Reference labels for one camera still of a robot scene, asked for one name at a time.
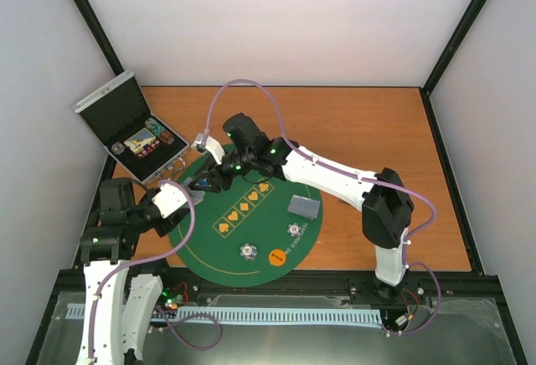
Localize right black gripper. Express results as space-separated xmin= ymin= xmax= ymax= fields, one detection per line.
xmin=188 ymin=150 xmax=253 ymax=195

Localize blue small blind button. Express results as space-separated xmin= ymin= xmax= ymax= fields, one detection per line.
xmin=198 ymin=178 xmax=209 ymax=187

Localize white blue chip stack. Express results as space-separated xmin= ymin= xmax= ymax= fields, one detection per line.
xmin=240 ymin=243 xmax=257 ymax=260
xmin=287 ymin=224 xmax=302 ymax=237

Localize dealt blue-backed playing card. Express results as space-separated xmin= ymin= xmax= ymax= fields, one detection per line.
xmin=287 ymin=195 xmax=321 ymax=220

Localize orange big blind button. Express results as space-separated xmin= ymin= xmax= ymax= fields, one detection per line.
xmin=268 ymin=249 xmax=286 ymax=267

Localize deck of playing cards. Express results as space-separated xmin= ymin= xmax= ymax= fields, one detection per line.
xmin=183 ymin=177 xmax=205 ymax=206

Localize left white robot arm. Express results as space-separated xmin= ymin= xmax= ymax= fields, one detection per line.
xmin=76 ymin=177 xmax=195 ymax=364

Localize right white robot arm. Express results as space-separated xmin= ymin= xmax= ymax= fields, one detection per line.
xmin=192 ymin=113 xmax=414 ymax=286

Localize round green poker mat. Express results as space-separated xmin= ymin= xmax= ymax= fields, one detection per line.
xmin=168 ymin=171 xmax=322 ymax=287

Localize red dice row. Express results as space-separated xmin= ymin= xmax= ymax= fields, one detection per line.
xmin=137 ymin=141 xmax=161 ymax=158

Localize lone chip in case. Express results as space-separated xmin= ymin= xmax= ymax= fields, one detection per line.
xmin=111 ymin=142 xmax=126 ymax=156

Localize boxed card deck in case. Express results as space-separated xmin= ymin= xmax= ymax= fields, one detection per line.
xmin=124 ymin=127 xmax=157 ymax=154

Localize poker chips in case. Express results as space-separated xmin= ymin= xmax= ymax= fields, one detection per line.
xmin=145 ymin=117 xmax=175 ymax=145

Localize aluminium poker case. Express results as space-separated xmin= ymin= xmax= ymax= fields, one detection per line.
xmin=74 ymin=70 xmax=189 ymax=184

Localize black triangular card piece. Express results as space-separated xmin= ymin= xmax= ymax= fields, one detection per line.
xmin=338 ymin=198 xmax=354 ymax=207

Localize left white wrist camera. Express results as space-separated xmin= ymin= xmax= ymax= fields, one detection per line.
xmin=151 ymin=181 xmax=188 ymax=218

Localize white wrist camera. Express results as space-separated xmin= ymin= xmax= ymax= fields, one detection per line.
xmin=191 ymin=133 xmax=226 ymax=165
xmin=151 ymin=181 xmax=188 ymax=218

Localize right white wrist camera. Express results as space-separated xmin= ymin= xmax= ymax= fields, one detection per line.
xmin=191 ymin=133 xmax=226 ymax=165

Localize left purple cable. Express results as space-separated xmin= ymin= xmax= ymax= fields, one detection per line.
xmin=87 ymin=179 xmax=222 ymax=365

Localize purple cable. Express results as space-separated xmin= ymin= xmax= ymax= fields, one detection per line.
xmin=203 ymin=79 xmax=441 ymax=337
xmin=87 ymin=179 xmax=222 ymax=365

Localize light blue slotted cable duct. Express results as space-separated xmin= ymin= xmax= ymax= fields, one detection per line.
xmin=66 ymin=303 xmax=383 ymax=326

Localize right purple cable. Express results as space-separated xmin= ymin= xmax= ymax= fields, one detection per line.
xmin=203 ymin=79 xmax=441 ymax=337

